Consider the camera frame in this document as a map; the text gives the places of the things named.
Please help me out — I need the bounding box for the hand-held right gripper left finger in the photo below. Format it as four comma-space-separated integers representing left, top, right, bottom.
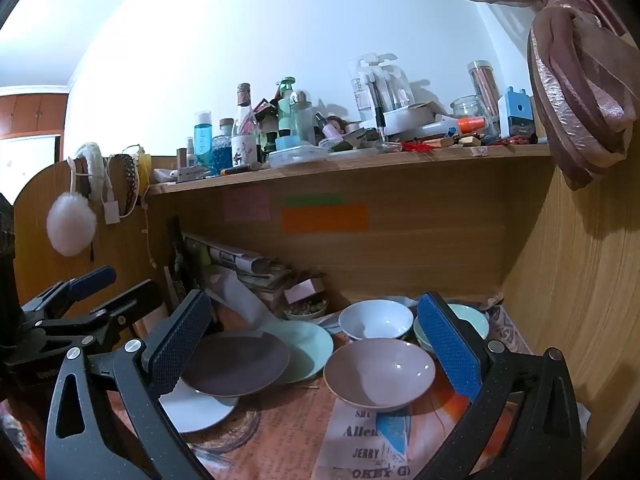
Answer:
44, 289, 216, 480

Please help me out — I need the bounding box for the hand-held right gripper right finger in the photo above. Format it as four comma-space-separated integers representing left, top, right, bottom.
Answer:
400, 291, 588, 480

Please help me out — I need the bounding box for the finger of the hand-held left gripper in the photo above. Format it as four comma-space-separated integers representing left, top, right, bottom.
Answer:
22, 266, 118, 321
37, 280, 166, 345

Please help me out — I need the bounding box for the mint green bowl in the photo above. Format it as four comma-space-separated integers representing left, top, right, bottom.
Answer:
413, 303, 490, 356

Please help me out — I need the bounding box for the purple plate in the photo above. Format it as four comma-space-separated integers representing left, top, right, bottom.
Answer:
181, 331, 291, 398

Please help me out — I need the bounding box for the white plate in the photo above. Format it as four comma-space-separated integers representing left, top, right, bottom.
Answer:
159, 380, 241, 435

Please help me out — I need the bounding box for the pink bowl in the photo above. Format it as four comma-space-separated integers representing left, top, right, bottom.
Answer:
323, 337, 437, 413

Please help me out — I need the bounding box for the white bowl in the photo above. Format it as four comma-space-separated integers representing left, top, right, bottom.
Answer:
338, 299, 415, 342

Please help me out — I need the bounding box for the mint green plate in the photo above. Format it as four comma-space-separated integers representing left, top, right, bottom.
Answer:
255, 320, 335, 386

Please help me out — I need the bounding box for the white fluffy puff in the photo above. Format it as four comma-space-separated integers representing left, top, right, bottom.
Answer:
46, 192, 97, 256

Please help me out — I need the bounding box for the grey newspaper sheet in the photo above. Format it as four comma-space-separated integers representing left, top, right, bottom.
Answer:
485, 292, 533, 356

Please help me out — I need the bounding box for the dark glass bottle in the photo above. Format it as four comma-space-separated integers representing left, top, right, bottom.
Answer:
165, 215, 190, 306

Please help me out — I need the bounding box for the folded newspaper bundle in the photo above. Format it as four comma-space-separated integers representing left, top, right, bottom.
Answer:
182, 232, 301, 311

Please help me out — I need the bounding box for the brown dotted headband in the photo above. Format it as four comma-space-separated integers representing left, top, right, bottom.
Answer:
107, 152, 142, 217

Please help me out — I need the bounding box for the white fluffy headband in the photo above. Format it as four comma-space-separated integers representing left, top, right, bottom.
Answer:
75, 142, 112, 201

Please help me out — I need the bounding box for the small bowl of trinkets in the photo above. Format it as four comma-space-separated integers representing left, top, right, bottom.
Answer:
284, 300, 331, 322

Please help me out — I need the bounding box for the yellow hair band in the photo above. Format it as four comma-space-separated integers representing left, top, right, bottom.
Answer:
122, 144, 152, 196

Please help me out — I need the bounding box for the small pink box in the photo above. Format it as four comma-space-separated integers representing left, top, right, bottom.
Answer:
284, 277, 327, 305

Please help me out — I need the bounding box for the white stapler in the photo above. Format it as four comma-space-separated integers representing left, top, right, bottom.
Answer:
154, 167, 211, 183

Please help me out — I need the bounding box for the pink sticky note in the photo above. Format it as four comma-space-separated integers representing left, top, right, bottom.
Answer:
223, 191, 272, 222

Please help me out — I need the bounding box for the vintage print table cover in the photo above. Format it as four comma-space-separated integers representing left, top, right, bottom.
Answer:
150, 305, 531, 480

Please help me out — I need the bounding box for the orange cloth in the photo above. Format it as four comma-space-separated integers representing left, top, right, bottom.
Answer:
7, 400, 48, 466

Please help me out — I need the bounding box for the black orange marker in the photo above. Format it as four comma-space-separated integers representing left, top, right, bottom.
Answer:
220, 162, 263, 177

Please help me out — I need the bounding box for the round blue glass bottle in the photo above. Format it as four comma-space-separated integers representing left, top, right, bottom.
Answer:
212, 119, 235, 171

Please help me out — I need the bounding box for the wooden wardrobe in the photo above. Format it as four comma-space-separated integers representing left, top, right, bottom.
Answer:
0, 85, 68, 139

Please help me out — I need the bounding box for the orange sticky note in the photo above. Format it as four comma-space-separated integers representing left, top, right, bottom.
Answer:
281, 203, 368, 234

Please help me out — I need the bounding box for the tall blue liquid bottle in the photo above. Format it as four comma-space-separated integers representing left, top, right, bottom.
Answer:
194, 111, 213, 167

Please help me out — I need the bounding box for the green sticky note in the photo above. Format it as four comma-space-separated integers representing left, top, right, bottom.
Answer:
282, 192, 346, 207

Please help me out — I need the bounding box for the wooden shelf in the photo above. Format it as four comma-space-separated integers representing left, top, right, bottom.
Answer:
147, 142, 551, 197

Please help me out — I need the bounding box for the clear painted glass bottle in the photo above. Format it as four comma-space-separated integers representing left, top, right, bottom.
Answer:
231, 83, 261, 166

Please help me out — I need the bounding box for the clear flat plastic box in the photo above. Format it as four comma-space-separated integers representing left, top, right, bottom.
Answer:
268, 145, 333, 167

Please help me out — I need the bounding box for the white glue bottle orange cap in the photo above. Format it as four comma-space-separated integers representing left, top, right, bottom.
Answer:
432, 115, 488, 136

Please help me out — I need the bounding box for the white cardboard tray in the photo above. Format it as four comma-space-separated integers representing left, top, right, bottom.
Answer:
360, 102, 451, 137

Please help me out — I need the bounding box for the empty glass jar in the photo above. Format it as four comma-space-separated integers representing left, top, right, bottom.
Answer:
450, 96, 493, 133

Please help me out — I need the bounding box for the blue pencil sharpener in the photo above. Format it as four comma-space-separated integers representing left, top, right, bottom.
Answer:
501, 86, 535, 138

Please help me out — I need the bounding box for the mint green pump bottle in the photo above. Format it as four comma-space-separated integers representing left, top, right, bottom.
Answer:
276, 77, 297, 136

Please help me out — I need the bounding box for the frosted bottle silver cap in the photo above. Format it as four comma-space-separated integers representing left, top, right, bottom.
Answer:
290, 90, 314, 146

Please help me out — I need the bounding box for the tall clear canister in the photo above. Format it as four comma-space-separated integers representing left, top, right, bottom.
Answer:
467, 60, 502, 117

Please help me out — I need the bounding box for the white plastic blister pack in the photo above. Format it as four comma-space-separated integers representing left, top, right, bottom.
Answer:
350, 52, 416, 121

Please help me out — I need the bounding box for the brown curtain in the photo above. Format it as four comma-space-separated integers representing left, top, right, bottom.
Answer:
417, 0, 632, 192

